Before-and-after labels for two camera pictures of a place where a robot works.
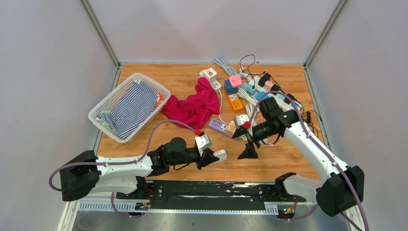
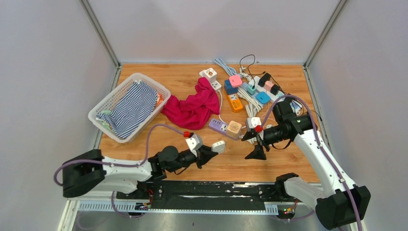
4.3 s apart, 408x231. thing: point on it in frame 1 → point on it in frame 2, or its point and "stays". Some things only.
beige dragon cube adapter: (231, 128) stays
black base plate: (207, 194) stays
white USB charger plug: (222, 154) → (219, 147)
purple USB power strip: (219, 126) stays
